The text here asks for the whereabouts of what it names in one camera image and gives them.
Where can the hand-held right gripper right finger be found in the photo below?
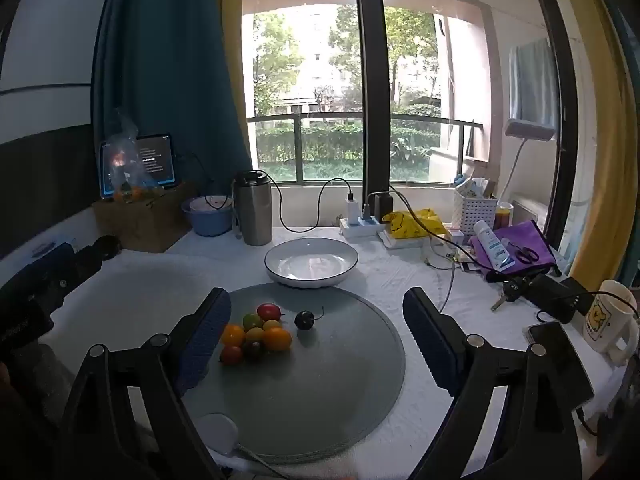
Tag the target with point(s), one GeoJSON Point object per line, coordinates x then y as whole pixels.
{"type": "Point", "coordinates": [430, 342]}

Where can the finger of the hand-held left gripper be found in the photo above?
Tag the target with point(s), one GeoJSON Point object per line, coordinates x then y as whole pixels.
{"type": "Point", "coordinates": [85, 262]}

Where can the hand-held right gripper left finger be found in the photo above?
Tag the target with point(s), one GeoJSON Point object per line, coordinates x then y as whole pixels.
{"type": "Point", "coordinates": [205, 342]}

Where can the orange cherry tomato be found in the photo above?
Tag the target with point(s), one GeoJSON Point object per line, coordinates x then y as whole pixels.
{"type": "Point", "coordinates": [277, 340]}
{"type": "Point", "coordinates": [232, 335]}

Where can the red cherry tomato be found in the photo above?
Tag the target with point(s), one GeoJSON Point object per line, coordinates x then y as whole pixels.
{"type": "Point", "coordinates": [231, 355]}
{"type": "Point", "coordinates": [269, 311]}

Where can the dark purple cherry tomato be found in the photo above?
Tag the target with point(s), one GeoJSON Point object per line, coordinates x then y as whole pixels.
{"type": "Point", "coordinates": [253, 350]}

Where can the green cherry tomato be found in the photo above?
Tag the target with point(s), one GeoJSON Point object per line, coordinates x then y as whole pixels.
{"type": "Point", "coordinates": [251, 321]}
{"type": "Point", "coordinates": [255, 334]}

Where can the dark cherry tomato with stem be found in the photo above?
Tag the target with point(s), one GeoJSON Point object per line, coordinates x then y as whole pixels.
{"type": "Point", "coordinates": [304, 320]}

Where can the white plate with dark rim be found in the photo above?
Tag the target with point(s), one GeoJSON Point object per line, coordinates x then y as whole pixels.
{"type": "Point", "coordinates": [310, 265]}

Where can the black round device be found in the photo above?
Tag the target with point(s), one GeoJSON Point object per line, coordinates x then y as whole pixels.
{"type": "Point", "coordinates": [108, 247]}

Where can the cardboard box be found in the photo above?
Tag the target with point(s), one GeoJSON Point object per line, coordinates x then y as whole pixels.
{"type": "Point", "coordinates": [140, 225]}

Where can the bunch of keys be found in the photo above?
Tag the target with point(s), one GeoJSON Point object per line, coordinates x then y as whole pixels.
{"type": "Point", "coordinates": [510, 290]}

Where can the clear plastic bag with produce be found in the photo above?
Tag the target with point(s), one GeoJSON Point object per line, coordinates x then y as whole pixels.
{"type": "Point", "coordinates": [125, 170]}

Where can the white tissue pack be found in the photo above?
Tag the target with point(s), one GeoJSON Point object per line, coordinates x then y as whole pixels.
{"type": "Point", "coordinates": [405, 242]}

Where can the small white box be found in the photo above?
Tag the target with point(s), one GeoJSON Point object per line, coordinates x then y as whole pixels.
{"type": "Point", "coordinates": [455, 236]}

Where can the round grey placemat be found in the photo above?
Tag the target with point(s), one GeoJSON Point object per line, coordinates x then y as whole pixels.
{"type": "Point", "coordinates": [325, 385]}

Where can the white tube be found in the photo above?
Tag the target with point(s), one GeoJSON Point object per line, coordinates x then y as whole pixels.
{"type": "Point", "coordinates": [492, 247]}

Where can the yellow plastic bag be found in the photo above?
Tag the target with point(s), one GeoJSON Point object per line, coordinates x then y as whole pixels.
{"type": "Point", "coordinates": [415, 225]}

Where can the blue bowl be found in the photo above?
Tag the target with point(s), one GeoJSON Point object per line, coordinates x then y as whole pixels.
{"type": "Point", "coordinates": [207, 222]}

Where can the tablet with blue case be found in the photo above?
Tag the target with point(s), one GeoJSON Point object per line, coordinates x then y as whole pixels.
{"type": "Point", "coordinates": [157, 160]}

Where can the black scissors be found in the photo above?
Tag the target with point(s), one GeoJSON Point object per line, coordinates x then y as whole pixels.
{"type": "Point", "coordinates": [525, 255]}

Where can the black power brick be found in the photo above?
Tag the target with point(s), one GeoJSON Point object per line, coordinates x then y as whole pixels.
{"type": "Point", "coordinates": [550, 292]}

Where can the black smartphone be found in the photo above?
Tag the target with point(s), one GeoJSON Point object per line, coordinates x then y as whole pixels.
{"type": "Point", "coordinates": [560, 360]}

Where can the white power strip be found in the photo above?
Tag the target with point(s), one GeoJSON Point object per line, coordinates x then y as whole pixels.
{"type": "Point", "coordinates": [360, 229]}

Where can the stainless steel thermos mug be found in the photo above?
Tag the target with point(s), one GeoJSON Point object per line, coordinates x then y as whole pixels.
{"type": "Point", "coordinates": [252, 215]}

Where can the white plastic basket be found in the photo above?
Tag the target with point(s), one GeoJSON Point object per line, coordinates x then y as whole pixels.
{"type": "Point", "coordinates": [472, 212]}

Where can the black power adapter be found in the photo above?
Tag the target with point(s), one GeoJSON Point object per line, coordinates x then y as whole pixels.
{"type": "Point", "coordinates": [384, 207]}

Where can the purple pouch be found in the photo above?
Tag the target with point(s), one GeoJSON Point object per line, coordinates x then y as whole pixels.
{"type": "Point", "coordinates": [532, 240]}

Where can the orange bottle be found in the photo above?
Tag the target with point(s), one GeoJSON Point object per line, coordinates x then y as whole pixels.
{"type": "Point", "coordinates": [504, 217]}

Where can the white charger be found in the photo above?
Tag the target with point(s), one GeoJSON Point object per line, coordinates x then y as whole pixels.
{"type": "Point", "coordinates": [351, 210]}

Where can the white mug with bear print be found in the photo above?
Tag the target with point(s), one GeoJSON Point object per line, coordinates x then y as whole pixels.
{"type": "Point", "coordinates": [607, 320]}

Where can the balcony railing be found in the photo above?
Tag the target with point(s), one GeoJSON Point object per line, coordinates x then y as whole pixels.
{"type": "Point", "coordinates": [300, 150]}

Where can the teal curtain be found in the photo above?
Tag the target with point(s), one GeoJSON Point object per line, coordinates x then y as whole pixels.
{"type": "Point", "coordinates": [165, 60]}

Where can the yellow curtain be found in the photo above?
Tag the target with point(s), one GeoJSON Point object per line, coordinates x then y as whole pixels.
{"type": "Point", "coordinates": [231, 35]}
{"type": "Point", "coordinates": [610, 160]}

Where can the pale blue hanging cloth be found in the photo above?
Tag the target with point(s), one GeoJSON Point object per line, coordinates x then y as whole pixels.
{"type": "Point", "coordinates": [532, 80]}

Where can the black window frame post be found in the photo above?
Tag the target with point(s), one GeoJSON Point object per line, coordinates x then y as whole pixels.
{"type": "Point", "coordinates": [560, 135]}
{"type": "Point", "coordinates": [372, 85]}

